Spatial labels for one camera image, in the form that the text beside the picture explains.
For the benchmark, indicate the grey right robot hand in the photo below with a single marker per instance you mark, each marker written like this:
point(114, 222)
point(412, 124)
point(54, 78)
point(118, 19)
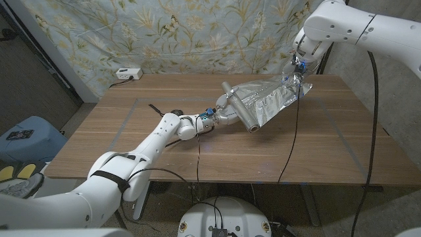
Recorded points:
point(294, 70)

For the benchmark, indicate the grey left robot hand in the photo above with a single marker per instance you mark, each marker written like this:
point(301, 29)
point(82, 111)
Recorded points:
point(227, 113)

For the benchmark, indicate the aluminum foil roll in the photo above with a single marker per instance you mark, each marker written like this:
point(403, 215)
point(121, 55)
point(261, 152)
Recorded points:
point(266, 98)

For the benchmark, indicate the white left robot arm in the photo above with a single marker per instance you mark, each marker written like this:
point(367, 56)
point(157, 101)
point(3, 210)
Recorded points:
point(138, 161)

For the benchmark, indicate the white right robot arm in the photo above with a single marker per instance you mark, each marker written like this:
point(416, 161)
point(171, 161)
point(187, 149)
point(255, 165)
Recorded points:
point(361, 26)

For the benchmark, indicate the black backdrop stand pole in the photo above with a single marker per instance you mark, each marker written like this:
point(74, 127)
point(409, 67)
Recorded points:
point(324, 62)

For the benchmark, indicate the floral print fabric backdrop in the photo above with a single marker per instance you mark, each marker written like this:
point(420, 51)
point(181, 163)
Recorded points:
point(197, 33)

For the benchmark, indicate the white robot torso base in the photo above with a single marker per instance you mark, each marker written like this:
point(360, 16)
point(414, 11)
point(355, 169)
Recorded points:
point(227, 214)

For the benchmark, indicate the white power strip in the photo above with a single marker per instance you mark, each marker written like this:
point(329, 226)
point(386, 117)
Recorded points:
point(129, 73)

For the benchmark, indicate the white table leg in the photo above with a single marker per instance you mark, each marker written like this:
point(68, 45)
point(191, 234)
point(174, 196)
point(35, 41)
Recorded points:
point(142, 204)

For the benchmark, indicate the grey table leg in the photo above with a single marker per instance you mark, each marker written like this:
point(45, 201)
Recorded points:
point(310, 207)

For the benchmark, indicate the blue chair with cushion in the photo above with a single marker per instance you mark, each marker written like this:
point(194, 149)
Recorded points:
point(39, 138)

